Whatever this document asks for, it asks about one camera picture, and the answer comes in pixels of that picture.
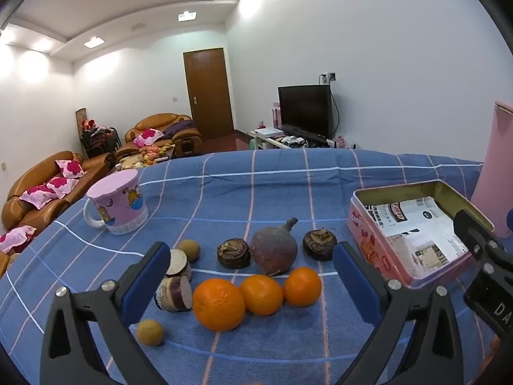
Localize printed paper liner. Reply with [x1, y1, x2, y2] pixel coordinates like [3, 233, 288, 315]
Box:
[365, 196, 469, 279]

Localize white TV stand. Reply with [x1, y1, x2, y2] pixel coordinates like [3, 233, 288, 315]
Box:
[248, 128, 353, 151]

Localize dark brown water chestnut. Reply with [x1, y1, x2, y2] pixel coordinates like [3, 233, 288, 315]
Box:
[217, 238, 251, 269]
[302, 228, 336, 261]

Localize tan longan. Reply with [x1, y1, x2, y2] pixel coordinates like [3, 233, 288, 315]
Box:
[177, 239, 200, 263]
[135, 320, 165, 347]

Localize cut brown fruit piece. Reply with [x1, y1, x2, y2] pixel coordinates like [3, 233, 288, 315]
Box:
[165, 249, 193, 281]
[155, 276, 194, 312]

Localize pink tin box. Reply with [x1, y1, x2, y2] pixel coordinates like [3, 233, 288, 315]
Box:
[347, 180, 495, 289]

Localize brown leather armchair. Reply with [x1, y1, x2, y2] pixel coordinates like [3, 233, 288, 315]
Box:
[115, 113, 203, 161]

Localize black television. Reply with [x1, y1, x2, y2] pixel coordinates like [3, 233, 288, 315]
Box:
[278, 85, 333, 139]

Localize small orange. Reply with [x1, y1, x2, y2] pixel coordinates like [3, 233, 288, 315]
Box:
[284, 267, 322, 308]
[240, 275, 284, 316]

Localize blue checked cloth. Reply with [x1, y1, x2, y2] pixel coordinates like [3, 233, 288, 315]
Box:
[0, 148, 513, 385]

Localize purple round fruit with stalk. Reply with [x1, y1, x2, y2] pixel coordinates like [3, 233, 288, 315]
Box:
[250, 217, 299, 277]

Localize brown leather sofa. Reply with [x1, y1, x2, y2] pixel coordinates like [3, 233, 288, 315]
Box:
[0, 151, 115, 277]

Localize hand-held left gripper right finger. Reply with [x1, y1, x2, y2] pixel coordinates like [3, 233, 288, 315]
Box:
[332, 242, 463, 385]

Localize pink kettle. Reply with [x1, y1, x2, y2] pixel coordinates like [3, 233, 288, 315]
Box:
[471, 101, 513, 238]

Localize black power cable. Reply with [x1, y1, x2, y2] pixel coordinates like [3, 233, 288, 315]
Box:
[331, 84, 341, 137]

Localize stacked dark chairs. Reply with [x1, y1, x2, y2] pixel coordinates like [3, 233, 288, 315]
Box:
[79, 119, 122, 157]

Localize pink flower cushion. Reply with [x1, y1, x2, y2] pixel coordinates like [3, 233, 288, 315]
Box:
[55, 159, 87, 178]
[45, 176, 80, 198]
[20, 185, 59, 209]
[133, 128, 164, 148]
[0, 227, 37, 253]

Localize purple blanket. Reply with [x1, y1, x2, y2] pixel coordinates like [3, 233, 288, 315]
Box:
[162, 119, 195, 139]

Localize large orange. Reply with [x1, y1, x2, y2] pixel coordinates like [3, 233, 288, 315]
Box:
[193, 278, 246, 333]

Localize pink cartoon mug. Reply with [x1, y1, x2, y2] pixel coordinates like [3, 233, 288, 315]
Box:
[83, 169, 149, 236]

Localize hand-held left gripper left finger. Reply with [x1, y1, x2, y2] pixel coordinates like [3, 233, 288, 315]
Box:
[39, 242, 171, 385]

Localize tall patterned scroll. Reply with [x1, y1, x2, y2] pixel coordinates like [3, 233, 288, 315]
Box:
[75, 108, 88, 141]

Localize coffee table with snacks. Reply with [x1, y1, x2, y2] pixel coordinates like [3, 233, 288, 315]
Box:
[116, 146, 175, 171]

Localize brown wooden door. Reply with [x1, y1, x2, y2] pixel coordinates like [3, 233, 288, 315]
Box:
[183, 47, 234, 139]

